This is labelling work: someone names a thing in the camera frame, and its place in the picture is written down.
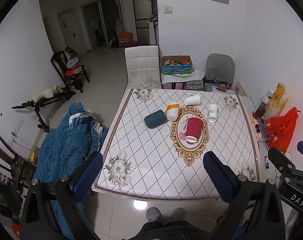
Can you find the dark teal plastic cup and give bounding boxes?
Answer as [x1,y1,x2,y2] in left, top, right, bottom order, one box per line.
[144,109,167,129]

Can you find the red paper cup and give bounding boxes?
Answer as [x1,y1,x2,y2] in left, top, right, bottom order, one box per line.
[185,117,203,143]

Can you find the white printed paper cup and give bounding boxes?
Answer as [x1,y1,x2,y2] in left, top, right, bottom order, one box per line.
[207,104,219,122]

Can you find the white paper cup lying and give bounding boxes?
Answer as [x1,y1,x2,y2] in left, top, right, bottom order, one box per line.
[184,93,201,106]

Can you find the orange and white cup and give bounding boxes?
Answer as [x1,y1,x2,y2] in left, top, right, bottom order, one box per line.
[165,102,180,121]

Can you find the blue quilted blanket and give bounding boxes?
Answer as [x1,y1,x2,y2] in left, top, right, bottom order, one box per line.
[21,101,107,239]

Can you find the grey slipper right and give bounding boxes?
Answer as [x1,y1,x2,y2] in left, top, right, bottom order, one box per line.
[171,207,186,221]

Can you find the grey slipper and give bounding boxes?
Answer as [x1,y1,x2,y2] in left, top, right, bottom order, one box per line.
[171,207,186,221]
[145,207,162,222]

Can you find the white diamond pattern tablecloth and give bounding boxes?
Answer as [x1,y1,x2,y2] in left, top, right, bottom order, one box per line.
[92,89,260,200]

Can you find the grey slipper left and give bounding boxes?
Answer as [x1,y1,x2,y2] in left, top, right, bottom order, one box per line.
[145,207,162,222]

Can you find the dark wooden chair left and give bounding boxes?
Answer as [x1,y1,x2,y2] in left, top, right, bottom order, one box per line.
[0,136,36,220]

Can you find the dark wooden chair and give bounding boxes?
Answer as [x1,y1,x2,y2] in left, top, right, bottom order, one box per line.
[51,51,90,93]
[0,136,36,220]

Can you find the orange plastic bag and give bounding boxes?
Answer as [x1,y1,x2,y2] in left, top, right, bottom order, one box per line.
[266,107,300,153]

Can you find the brown jar with lid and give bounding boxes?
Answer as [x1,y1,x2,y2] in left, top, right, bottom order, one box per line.
[252,102,266,119]

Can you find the black folding stand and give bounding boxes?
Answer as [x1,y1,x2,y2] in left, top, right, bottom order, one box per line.
[12,90,76,133]

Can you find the yellow snack bag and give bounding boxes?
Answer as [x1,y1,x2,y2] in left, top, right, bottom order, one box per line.
[264,83,288,119]

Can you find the grey cushioned chair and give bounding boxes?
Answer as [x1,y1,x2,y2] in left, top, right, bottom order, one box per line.
[203,53,235,92]

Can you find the cardboard box with items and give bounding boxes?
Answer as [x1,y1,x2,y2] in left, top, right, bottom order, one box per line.
[161,55,193,75]

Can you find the white padded chair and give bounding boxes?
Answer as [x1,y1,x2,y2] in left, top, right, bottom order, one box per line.
[124,45,162,89]

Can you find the white wall switch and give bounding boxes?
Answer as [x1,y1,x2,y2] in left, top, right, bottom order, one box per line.
[163,5,173,14]

